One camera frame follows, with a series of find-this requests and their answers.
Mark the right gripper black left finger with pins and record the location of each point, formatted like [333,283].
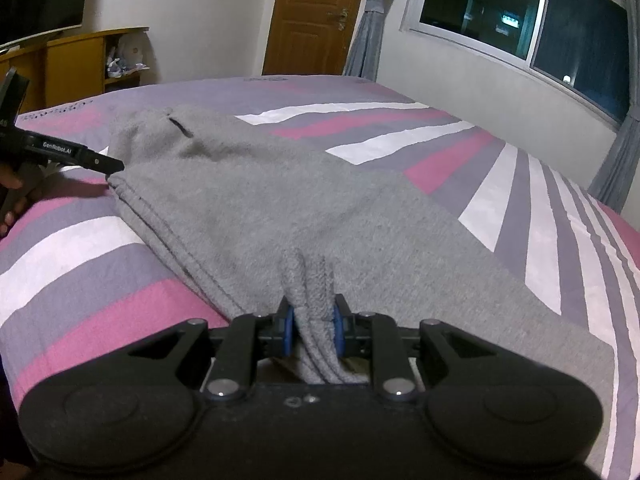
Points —
[141,400]

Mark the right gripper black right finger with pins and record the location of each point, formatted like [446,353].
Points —
[480,406]

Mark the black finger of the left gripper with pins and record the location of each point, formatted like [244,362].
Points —
[73,154]

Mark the grey sweat pants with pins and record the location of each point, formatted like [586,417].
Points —
[246,218]

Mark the person left hand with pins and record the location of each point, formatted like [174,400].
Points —
[24,188]

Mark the wooden cabinet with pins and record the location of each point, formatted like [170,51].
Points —
[69,69]

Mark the striped pink purple bed sheet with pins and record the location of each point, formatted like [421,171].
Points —
[76,282]

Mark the brown wooden door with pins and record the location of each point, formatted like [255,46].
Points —
[310,37]

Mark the grey left curtain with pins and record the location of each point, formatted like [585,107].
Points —
[364,53]

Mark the window with white frame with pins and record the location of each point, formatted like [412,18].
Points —
[579,46]

